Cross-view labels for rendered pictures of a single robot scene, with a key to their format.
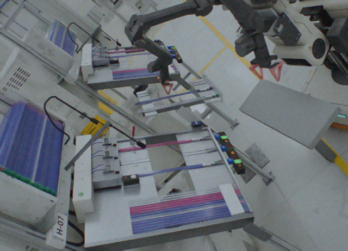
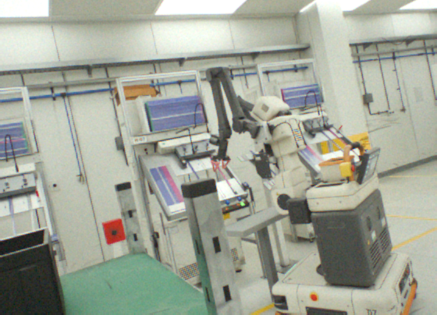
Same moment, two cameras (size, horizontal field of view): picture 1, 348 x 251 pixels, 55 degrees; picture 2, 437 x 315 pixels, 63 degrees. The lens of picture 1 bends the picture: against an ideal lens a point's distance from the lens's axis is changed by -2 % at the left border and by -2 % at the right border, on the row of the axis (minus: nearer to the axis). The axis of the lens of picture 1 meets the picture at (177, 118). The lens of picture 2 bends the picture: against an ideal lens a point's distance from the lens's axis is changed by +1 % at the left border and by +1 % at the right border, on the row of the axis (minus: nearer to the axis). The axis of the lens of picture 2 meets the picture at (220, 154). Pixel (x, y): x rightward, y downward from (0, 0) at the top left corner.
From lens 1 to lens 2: 220 cm
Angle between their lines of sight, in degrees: 53
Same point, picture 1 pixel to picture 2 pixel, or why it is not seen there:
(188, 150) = (220, 185)
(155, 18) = (243, 104)
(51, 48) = (277, 93)
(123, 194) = (174, 162)
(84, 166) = (183, 140)
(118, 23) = not seen: outside the picture
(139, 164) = (200, 165)
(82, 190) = (165, 143)
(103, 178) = (178, 150)
